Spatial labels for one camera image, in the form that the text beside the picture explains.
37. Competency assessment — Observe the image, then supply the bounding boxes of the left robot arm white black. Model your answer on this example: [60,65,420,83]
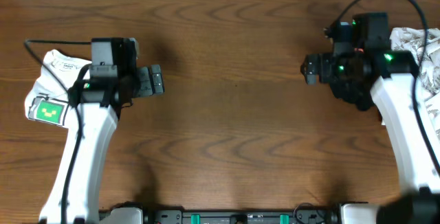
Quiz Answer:
[36,38,164,223]

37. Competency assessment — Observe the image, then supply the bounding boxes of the white t-shirt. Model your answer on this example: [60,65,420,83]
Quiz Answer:
[24,49,90,128]

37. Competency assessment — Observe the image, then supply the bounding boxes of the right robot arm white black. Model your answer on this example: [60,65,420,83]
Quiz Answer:
[301,50,439,223]

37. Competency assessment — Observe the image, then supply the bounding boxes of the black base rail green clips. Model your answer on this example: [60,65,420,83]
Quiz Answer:
[99,202,341,224]

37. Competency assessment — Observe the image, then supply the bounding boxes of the black garment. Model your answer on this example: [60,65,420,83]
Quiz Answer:
[330,81,374,111]

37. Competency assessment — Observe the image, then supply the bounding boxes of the white leaf-patterned garment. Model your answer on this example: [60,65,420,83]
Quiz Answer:
[371,27,439,150]

